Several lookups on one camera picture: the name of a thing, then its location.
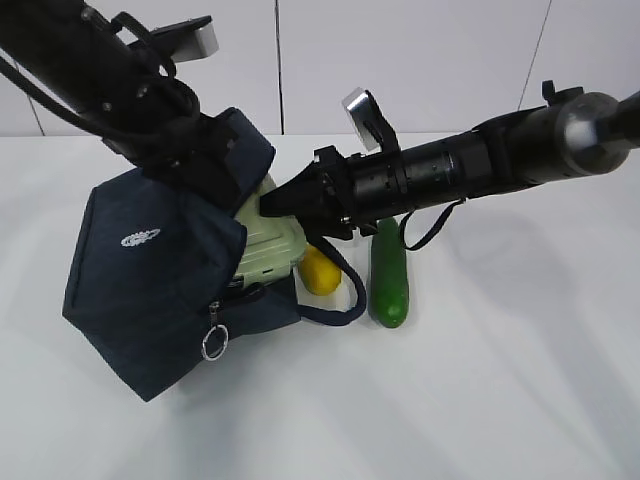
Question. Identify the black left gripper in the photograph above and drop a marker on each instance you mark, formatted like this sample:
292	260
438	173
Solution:
222	158

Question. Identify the navy blue lunch bag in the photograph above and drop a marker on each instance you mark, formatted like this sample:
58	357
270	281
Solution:
150	283

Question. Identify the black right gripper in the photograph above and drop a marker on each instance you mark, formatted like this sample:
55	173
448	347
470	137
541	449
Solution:
335	194

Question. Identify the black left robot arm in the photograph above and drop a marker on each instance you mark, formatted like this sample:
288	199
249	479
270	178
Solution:
116	79

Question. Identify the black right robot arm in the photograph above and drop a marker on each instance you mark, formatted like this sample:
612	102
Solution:
575	134

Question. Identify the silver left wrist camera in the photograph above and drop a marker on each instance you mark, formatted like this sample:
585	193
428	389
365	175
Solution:
185	41

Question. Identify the glass container with green lid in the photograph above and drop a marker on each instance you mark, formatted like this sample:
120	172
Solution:
274	245

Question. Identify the green cucumber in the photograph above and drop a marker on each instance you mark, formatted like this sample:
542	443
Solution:
389	286

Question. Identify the yellow lemon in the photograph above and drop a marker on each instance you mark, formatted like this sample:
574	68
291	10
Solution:
320	275

